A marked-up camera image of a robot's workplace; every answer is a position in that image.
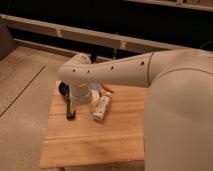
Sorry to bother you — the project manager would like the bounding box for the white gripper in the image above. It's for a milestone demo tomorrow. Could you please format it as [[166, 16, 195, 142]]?
[[68, 81, 91, 105]]

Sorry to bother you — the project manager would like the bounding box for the white plastic bottle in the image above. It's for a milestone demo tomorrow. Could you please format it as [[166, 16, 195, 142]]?
[[93, 95, 111, 121]]

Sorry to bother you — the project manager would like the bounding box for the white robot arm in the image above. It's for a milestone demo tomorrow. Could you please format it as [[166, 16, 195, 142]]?
[[58, 49, 213, 171]]

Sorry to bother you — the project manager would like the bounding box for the black ceramic bowl pan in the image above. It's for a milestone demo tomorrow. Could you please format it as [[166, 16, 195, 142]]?
[[59, 82, 76, 120]]

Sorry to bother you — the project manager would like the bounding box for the orange carrot toy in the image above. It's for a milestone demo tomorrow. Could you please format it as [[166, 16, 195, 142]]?
[[101, 84, 114, 93]]

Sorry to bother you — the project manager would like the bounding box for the black stand foot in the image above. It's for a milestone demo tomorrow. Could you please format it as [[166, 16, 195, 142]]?
[[90, 53, 98, 64]]

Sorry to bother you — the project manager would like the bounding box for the wooden board table top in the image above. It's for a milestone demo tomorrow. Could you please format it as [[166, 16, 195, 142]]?
[[40, 85, 147, 169]]

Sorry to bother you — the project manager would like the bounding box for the metal rail frame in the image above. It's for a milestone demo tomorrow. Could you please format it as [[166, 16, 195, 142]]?
[[0, 13, 188, 54]]

